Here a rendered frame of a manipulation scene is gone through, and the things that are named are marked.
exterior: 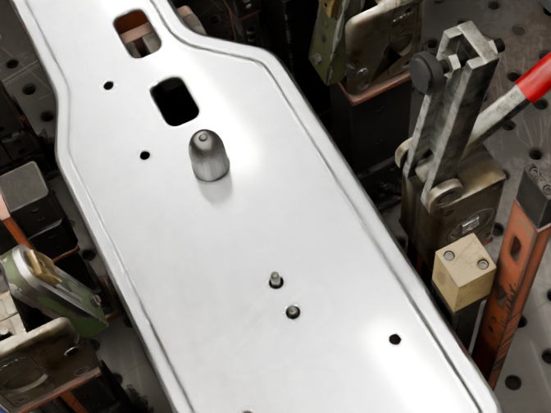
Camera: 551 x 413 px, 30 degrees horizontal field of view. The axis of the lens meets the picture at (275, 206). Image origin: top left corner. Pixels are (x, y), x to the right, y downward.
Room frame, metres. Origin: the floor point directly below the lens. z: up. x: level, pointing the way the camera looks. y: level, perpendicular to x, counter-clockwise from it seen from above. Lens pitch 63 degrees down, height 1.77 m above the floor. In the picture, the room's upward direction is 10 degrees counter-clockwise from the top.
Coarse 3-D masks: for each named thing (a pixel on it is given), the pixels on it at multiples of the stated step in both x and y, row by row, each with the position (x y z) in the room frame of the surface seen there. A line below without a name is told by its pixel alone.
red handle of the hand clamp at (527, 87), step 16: (544, 64) 0.41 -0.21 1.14; (528, 80) 0.40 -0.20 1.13; (544, 80) 0.40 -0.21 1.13; (512, 96) 0.40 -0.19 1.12; (528, 96) 0.39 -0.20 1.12; (496, 112) 0.39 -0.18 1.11; (512, 112) 0.39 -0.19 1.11; (480, 128) 0.39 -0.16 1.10; (496, 128) 0.38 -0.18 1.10; (432, 160) 0.38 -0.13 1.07
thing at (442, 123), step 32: (448, 32) 0.39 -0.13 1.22; (416, 64) 0.38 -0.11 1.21; (448, 64) 0.37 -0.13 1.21; (480, 64) 0.37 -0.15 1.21; (448, 96) 0.38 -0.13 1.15; (480, 96) 0.37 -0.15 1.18; (416, 128) 0.39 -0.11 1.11; (448, 128) 0.36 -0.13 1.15; (416, 160) 0.38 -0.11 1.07; (448, 160) 0.36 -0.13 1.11
